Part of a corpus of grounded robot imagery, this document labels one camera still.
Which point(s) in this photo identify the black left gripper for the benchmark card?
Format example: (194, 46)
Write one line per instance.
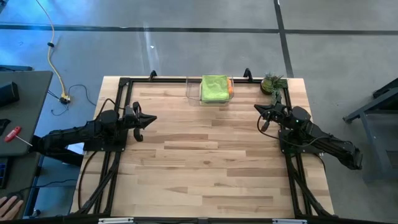
(132, 120)

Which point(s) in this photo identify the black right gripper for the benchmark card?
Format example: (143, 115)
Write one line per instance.
(280, 113)

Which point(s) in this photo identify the orange microfiber towel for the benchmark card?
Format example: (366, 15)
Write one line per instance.
(230, 88)

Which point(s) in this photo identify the green microfiber towel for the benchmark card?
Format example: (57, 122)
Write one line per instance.
(214, 88)

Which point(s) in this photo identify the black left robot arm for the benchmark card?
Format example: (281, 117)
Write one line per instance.
(77, 133)

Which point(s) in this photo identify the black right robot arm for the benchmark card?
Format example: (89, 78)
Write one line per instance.
(329, 143)

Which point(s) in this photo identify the small potted green plant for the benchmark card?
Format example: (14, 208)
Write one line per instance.
(270, 85)

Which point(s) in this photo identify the black table clamp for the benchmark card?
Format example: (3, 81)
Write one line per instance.
(247, 75)
(152, 75)

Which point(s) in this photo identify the clear plastic bin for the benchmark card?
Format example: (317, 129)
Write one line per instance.
(191, 93)

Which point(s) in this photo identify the white paper sheet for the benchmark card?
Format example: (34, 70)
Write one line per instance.
(76, 147)

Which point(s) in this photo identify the black desk beam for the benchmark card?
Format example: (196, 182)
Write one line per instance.
(62, 157)

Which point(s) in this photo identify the dark metal stand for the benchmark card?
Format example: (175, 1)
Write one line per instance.
(370, 107)

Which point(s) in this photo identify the grey side desk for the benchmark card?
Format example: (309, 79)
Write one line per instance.
(28, 102)

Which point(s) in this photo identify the dark low desk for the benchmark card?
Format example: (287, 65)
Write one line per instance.
(18, 174)

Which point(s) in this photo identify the black speaker box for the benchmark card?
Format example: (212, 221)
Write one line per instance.
(7, 93)

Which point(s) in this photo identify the small black desk item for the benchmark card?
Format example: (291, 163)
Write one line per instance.
(3, 124)

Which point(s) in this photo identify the black rounded device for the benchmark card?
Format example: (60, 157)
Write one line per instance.
(17, 195)

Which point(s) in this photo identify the black keyboard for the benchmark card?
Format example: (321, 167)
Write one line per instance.
(2, 172)

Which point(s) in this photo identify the person's hand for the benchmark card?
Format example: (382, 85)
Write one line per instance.
(7, 209)

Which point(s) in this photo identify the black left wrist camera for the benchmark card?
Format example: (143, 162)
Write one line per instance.
(137, 107)

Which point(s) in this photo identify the black aluminium rail frame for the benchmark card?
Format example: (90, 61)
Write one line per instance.
(168, 80)

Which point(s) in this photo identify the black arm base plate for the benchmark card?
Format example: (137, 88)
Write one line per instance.
(102, 146)
(289, 147)

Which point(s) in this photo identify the white strip bracket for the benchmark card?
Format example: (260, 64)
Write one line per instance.
(115, 221)
(289, 221)

